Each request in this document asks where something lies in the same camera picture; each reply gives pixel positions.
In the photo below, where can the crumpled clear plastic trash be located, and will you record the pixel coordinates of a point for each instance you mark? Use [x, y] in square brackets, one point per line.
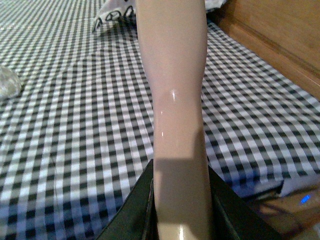
[10, 84]

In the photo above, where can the wooden bed headboard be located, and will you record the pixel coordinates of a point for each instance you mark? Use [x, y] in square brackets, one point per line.
[284, 33]

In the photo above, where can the black white checkered bedsheet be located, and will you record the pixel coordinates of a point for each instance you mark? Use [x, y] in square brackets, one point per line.
[77, 137]

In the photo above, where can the device with blue light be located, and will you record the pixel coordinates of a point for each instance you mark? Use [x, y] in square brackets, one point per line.
[295, 216]

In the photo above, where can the beige hand brush black bristles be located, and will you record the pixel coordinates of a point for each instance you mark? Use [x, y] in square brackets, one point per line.
[172, 36]

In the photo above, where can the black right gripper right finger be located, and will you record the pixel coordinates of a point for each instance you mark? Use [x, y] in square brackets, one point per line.
[232, 218]

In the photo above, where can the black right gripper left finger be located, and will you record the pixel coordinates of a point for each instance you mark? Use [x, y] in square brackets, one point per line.
[136, 219]

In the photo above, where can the cartoon print white pillow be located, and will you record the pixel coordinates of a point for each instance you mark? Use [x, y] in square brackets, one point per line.
[110, 12]

